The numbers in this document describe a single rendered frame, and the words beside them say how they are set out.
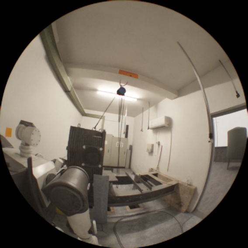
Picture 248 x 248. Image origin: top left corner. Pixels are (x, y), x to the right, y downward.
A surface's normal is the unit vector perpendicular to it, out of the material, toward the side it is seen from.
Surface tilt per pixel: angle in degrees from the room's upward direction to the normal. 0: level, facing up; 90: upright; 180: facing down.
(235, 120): 90
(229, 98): 90
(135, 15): 180
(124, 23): 180
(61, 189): 87
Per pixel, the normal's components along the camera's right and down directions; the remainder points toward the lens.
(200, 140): -0.96, -0.14
